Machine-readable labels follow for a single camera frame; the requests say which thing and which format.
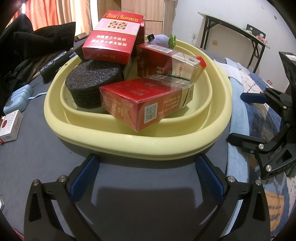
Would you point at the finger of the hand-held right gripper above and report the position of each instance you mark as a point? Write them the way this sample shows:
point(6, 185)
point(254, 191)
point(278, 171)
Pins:
point(254, 97)
point(245, 141)

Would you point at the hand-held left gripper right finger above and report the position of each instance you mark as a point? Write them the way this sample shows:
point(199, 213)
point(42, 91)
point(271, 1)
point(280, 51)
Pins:
point(208, 176)

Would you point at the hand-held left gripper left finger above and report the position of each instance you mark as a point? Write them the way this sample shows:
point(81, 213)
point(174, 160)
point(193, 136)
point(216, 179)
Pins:
point(85, 178)

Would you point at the pale yellow plastic basin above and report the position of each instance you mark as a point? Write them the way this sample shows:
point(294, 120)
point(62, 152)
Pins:
point(138, 146)

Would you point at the red transparent lighter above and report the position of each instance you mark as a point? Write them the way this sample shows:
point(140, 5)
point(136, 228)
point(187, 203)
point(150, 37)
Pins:
point(201, 61)

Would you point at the plastic-wrapped red cigarette box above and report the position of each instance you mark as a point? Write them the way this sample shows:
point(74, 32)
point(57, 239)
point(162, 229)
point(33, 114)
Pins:
point(129, 102)

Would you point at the red and silver cigarette pack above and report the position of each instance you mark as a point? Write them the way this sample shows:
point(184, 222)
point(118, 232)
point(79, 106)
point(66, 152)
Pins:
point(157, 62)

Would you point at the purple plush toy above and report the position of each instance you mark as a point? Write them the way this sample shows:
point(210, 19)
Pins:
point(161, 40)

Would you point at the pink and red cigarette box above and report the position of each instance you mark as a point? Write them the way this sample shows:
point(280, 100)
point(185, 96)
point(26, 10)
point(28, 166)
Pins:
point(111, 39)

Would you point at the blue white checkered blanket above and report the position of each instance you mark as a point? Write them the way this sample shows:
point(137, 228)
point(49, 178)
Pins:
point(252, 120)

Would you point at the white cloth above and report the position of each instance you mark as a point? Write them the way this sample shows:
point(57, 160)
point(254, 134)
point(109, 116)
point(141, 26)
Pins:
point(229, 67)

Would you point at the small red box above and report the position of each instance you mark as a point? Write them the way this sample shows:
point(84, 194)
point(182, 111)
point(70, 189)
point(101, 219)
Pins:
point(261, 38)

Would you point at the black chair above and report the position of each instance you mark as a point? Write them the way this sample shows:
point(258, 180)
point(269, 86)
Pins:
point(254, 27)

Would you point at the black-legged folding table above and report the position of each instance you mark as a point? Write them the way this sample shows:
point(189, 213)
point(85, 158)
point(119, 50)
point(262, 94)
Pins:
point(231, 22)

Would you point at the white and red cigarette pack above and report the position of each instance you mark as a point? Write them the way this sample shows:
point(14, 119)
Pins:
point(11, 125)

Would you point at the green clip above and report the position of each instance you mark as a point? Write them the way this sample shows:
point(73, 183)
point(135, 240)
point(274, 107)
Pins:
point(172, 40)

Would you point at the light blue case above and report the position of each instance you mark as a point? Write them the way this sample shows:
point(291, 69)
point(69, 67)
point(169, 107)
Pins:
point(18, 99)

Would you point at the black plastic bag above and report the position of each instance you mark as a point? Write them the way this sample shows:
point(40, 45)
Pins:
point(55, 62)

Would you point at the wooden wardrobe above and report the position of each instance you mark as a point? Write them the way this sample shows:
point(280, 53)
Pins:
point(150, 11)

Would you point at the small brown box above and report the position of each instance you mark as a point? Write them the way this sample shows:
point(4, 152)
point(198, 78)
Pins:
point(82, 36)

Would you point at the black jacket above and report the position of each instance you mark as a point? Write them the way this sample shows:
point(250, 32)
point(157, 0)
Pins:
point(34, 39)

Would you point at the orange curtain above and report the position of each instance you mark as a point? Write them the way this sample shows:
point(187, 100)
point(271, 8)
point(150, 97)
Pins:
point(57, 11)

